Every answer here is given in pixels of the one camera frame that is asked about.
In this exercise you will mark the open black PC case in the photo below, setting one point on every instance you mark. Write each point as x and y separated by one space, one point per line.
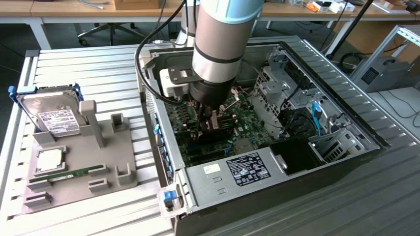
279 204

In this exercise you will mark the black power adapter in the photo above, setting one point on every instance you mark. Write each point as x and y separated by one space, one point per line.
411 5

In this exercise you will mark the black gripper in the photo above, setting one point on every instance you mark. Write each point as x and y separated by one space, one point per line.
211 94

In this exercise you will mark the perforated metal drive cage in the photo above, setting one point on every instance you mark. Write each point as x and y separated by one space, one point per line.
272 86

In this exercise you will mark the green RAM stick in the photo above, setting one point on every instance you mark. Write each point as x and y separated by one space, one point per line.
65 175

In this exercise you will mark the grey plastic parts rack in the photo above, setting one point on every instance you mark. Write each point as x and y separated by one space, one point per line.
79 152

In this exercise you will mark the blue expansion slot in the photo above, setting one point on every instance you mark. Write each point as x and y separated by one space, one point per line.
191 147

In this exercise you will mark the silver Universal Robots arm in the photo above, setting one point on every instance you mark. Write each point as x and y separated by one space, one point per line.
216 49

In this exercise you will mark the grey chipset heatsink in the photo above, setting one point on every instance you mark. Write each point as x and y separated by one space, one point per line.
245 145

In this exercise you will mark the silver hard disk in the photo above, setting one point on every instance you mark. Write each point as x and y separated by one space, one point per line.
43 103

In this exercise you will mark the blue case latch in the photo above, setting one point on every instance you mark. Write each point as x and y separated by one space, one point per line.
169 196

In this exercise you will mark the graphics card with metal bracket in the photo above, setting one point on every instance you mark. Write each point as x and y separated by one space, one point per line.
215 137

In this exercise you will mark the beige flat box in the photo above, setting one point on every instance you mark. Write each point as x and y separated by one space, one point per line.
393 6

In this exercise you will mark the aluminium profile frame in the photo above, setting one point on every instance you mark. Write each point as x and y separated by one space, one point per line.
405 32

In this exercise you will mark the black office chair base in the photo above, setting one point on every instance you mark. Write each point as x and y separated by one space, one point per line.
113 29

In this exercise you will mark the white wrist camera with mount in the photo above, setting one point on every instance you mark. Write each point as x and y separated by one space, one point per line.
165 86

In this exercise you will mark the green motherboard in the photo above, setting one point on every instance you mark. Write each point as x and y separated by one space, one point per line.
249 118

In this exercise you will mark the white and orange box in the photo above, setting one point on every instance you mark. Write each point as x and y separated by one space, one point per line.
320 7

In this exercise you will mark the silver CPU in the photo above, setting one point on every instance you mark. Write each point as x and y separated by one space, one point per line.
49 161

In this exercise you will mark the blue disk caddy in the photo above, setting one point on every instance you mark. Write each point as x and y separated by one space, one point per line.
25 89

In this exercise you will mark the black expansion slot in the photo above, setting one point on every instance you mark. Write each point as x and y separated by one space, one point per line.
205 152
209 159

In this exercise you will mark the grey computer tower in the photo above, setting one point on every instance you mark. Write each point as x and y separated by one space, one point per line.
389 73

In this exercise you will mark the grey power supply with label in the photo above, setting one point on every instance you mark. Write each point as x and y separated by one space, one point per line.
209 189

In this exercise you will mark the brown cardboard box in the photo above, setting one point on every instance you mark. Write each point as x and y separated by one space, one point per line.
128 5

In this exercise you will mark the metal disk bay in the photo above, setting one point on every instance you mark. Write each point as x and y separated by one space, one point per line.
335 148

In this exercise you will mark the white box with black print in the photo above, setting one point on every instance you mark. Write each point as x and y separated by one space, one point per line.
341 8

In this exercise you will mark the black tripod pole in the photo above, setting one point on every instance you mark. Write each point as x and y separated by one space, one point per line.
351 24

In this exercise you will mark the wooden desk white frame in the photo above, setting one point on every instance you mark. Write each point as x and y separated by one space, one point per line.
288 12
65 11

